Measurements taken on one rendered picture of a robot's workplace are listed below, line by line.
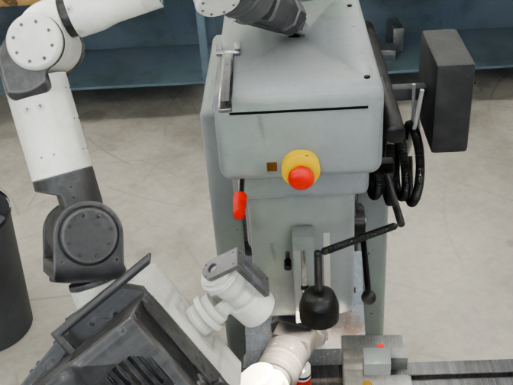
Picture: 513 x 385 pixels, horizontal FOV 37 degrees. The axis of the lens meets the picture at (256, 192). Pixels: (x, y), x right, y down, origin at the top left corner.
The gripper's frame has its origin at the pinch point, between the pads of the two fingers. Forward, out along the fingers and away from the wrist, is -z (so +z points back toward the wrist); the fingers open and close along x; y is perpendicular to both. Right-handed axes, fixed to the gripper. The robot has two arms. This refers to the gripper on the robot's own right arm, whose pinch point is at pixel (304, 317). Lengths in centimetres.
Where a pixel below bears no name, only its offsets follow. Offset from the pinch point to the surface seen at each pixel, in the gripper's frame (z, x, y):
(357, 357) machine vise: -7.4, -9.9, 15.7
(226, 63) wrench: 17, 6, -66
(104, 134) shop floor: -252, 231, 121
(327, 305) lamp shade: 21.6, -12.1, -24.8
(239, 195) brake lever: 25, 1, -47
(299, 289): 12.4, -3.7, -19.0
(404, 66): -353, 55, 96
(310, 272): 11.7, -5.6, -23.1
